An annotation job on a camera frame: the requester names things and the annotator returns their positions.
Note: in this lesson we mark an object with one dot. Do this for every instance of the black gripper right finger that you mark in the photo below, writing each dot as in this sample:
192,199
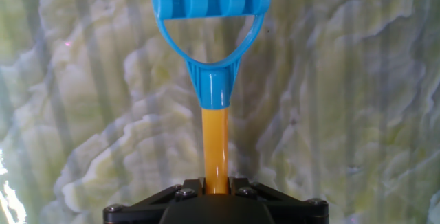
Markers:
292,210

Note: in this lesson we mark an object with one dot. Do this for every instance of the blue and yellow toy shovel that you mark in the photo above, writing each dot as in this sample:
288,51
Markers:
214,141

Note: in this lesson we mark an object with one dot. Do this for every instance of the green marble pattern mat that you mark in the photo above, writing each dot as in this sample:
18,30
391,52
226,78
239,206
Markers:
326,114

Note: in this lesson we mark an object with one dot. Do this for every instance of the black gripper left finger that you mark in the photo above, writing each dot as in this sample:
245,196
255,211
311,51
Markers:
144,210

